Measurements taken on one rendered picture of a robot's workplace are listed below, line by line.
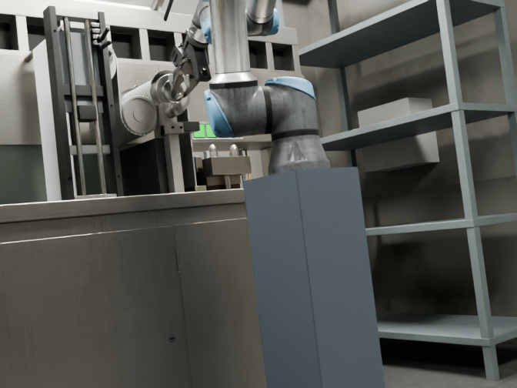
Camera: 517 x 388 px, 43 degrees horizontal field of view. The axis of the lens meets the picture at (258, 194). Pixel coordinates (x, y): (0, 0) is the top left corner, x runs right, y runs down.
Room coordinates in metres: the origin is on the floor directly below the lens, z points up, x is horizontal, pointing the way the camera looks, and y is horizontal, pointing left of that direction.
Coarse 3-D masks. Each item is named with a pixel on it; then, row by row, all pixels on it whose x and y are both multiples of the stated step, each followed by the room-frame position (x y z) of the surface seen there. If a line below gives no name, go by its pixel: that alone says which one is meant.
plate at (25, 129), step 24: (0, 72) 2.07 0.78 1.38; (24, 72) 2.12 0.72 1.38; (120, 72) 2.33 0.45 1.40; (144, 72) 2.39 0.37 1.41; (264, 72) 2.75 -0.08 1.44; (0, 96) 2.07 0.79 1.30; (24, 96) 2.12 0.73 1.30; (192, 96) 2.52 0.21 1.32; (0, 120) 2.06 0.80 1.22; (24, 120) 2.11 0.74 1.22; (192, 120) 2.51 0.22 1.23; (0, 144) 2.06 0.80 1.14; (24, 144) 2.11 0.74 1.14; (192, 144) 2.55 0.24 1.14; (216, 144) 2.64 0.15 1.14; (240, 144) 2.72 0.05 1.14; (264, 144) 2.81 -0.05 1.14
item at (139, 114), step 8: (136, 96) 2.00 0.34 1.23; (144, 96) 2.02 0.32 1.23; (128, 104) 1.99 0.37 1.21; (136, 104) 2.00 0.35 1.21; (144, 104) 2.02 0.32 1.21; (152, 104) 2.03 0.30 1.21; (128, 112) 1.99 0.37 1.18; (136, 112) 2.00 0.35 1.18; (144, 112) 2.01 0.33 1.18; (152, 112) 2.04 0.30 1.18; (128, 120) 1.98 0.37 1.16; (136, 120) 2.00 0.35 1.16; (144, 120) 2.01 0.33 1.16; (152, 120) 2.04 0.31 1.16; (128, 128) 1.99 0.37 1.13; (136, 128) 2.00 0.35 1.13; (144, 128) 2.02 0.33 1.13; (152, 128) 2.03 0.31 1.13
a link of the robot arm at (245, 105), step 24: (216, 0) 1.45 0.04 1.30; (240, 0) 1.46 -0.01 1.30; (216, 24) 1.46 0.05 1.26; (240, 24) 1.47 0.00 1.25; (216, 48) 1.48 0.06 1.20; (240, 48) 1.48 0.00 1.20; (216, 72) 1.50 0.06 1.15; (240, 72) 1.49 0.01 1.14; (216, 96) 1.49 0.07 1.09; (240, 96) 1.48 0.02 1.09; (216, 120) 1.49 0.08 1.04; (240, 120) 1.50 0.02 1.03; (264, 120) 1.51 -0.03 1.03
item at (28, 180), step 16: (128, 144) 2.34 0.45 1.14; (0, 160) 2.06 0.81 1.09; (16, 160) 2.09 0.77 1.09; (32, 160) 2.12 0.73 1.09; (96, 160) 2.26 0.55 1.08; (0, 176) 2.06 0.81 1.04; (16, 176) 2.09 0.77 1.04; (32, 176) 2.12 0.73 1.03; (96, 176) 2.26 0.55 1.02; (0, 192) 2.05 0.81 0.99; (16, 192) 2.09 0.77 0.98; (32, 192) 2.12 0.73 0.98; (96, 192) 2.25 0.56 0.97
